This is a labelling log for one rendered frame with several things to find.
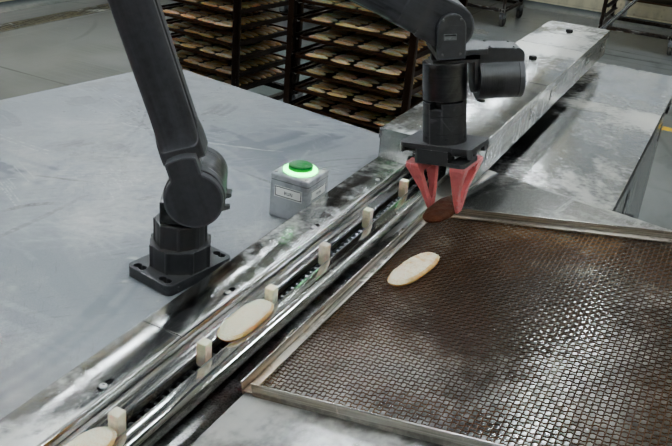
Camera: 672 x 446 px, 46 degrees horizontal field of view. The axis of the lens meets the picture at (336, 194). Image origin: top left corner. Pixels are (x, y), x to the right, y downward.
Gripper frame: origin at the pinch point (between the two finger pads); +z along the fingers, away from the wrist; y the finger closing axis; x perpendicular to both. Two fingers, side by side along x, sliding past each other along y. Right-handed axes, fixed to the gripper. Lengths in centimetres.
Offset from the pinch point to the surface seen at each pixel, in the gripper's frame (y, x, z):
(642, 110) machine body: -2, -114, 13
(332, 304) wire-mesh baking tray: 3.5, 23.3, 5.1
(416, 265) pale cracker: -1.4, 11.3, 4.0
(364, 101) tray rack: 122, -187, 38
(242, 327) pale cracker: 12.0, 29.8, 7.1
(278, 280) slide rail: 15.9, 17.2, 7.4
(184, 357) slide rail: 14.2, 37.3, 7.7
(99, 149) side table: 72, -4, 2
